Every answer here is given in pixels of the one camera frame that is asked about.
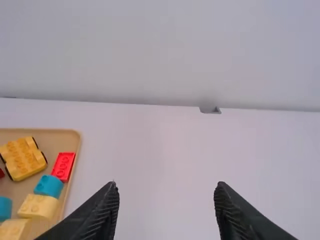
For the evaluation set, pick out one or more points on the blue toy brick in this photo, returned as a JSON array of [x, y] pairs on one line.
[[48, 186], [5, 208]]

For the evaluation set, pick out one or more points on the tan tray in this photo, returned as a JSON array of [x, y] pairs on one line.
[[72, 140]]

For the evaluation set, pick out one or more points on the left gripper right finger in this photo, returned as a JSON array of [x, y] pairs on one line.
[[235, 217]]

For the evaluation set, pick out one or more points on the dark red toy brick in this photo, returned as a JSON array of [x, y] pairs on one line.
[[1, 173]]

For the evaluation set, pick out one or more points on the yellow toy car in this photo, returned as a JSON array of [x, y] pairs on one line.
[[22, 160]]

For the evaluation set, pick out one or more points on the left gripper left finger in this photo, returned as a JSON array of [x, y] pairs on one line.
[[100, 215]]

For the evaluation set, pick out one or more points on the pale yellow toy brick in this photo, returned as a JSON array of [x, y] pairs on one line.
[[12, 230], [37, 207]]

